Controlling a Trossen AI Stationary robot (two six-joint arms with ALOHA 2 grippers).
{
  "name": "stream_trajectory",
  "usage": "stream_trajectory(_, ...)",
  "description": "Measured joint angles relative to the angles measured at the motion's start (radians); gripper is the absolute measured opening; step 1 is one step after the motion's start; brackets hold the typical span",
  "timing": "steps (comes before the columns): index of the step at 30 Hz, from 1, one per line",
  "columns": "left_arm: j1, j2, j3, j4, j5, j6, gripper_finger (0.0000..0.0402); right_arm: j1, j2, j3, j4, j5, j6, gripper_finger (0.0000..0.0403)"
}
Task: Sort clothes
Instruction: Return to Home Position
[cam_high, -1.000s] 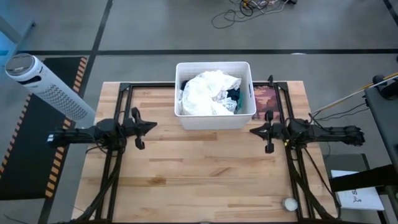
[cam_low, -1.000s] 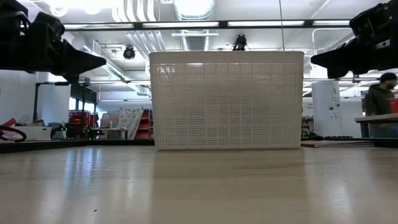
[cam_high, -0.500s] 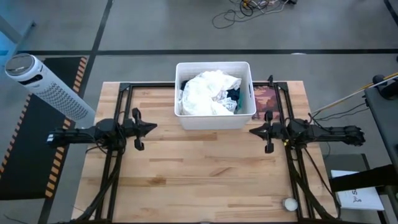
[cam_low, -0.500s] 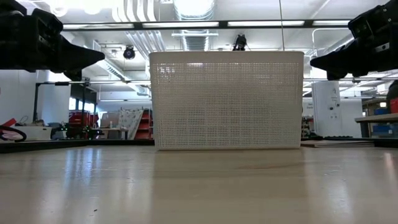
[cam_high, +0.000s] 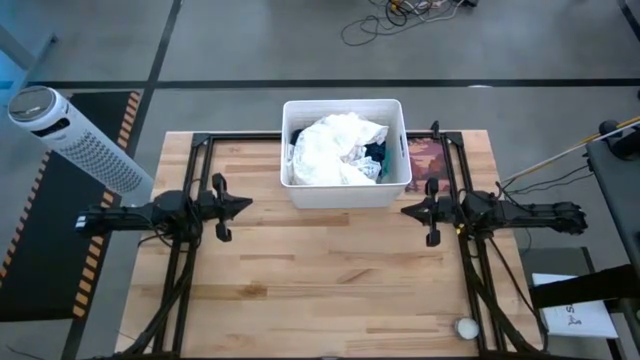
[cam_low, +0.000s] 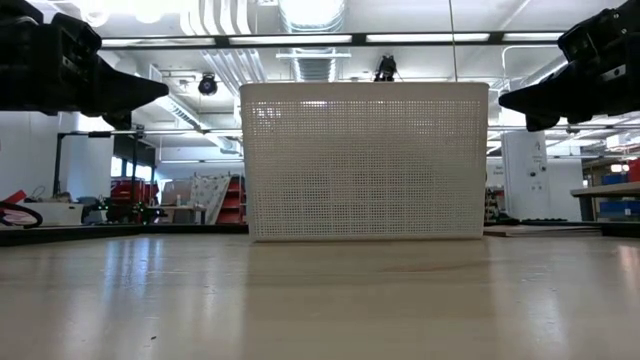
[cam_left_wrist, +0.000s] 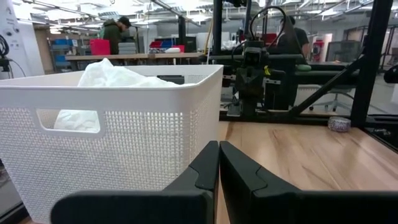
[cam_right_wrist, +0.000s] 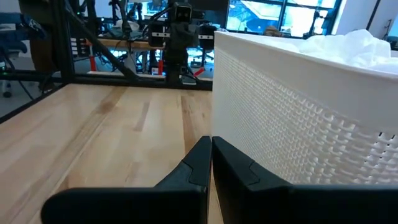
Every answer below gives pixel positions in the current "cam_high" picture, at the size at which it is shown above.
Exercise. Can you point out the white tower fan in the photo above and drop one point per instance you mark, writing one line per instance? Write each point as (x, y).
(85, 152)

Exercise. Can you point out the small white garment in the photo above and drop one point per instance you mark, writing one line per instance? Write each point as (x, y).
(367, 169)

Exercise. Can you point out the large white garment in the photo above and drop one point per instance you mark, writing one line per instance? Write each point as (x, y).
(330, 150)

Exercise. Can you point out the black aluminium table frame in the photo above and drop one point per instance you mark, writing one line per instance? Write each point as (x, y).
(240, 136)

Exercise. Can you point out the black flat bar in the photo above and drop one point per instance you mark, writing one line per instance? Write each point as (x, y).
(580, 289)

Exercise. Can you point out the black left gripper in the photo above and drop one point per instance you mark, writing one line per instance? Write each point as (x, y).
(207, 206)

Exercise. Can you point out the white and yellow rod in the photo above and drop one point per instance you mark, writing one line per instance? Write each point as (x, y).
(555, 158)

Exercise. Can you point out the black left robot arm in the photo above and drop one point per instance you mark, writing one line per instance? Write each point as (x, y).
(150, 212)

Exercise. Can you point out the white printed paper sheet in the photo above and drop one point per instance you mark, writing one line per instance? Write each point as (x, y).
(580, 320)

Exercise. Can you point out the white perforated plastic basket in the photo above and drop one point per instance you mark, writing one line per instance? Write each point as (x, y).
(345, 197)

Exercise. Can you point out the black orange-striped floor mat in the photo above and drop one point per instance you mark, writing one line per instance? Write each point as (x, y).
(45, 240)

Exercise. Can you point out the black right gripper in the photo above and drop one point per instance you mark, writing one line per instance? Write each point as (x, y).
(447, 212)

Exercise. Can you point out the brown picture board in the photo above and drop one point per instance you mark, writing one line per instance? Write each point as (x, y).
(425, 165)

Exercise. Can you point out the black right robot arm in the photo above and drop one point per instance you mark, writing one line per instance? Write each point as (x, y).
(530, 216)

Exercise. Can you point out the black cylindrical roller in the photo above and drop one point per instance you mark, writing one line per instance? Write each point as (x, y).
(612, 129)

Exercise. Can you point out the light blue metal stand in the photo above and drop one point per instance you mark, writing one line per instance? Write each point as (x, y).
(12, 55)

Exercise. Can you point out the white round disc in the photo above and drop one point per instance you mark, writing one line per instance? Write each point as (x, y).
(466, 328)

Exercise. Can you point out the black side table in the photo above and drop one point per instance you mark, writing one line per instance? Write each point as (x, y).
(620, 190)

